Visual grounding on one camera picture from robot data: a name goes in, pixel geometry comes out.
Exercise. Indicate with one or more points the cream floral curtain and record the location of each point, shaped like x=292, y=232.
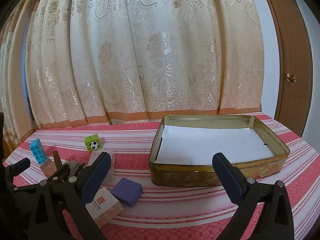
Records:
x=150, y=55

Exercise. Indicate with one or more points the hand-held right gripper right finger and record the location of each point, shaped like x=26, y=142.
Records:
x=232, y=182

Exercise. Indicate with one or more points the white card box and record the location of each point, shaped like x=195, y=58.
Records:
x=105, y=205

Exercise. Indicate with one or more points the pink striped tablecloth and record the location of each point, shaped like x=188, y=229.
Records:
x=175, y=205

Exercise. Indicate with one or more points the purple square box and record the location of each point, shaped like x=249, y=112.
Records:
x=126, y=191

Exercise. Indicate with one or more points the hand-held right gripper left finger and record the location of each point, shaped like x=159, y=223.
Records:
x=96, y=180

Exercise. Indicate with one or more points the brass door knob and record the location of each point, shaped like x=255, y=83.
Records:
x=291, y=77

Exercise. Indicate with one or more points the gold tin box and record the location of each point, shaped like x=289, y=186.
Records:
x=200, y=178

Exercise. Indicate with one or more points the grey sequined pouch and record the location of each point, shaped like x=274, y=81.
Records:
x=75, y=167

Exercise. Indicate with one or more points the clear plastic box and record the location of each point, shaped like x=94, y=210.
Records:
x=111, y=175

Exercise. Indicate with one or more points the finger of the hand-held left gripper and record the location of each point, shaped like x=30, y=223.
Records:
x=62, y=173
x=21, y=166

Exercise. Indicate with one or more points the brown wooden door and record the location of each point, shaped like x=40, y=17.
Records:
x=292, y=42

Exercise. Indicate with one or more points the rose gold small box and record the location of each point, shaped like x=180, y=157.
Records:
x=48, y=168

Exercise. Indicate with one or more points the green toy block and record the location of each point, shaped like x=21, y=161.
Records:
x=90, y=140

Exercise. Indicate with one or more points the blue toy brick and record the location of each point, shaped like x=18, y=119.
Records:
x=37, y=151

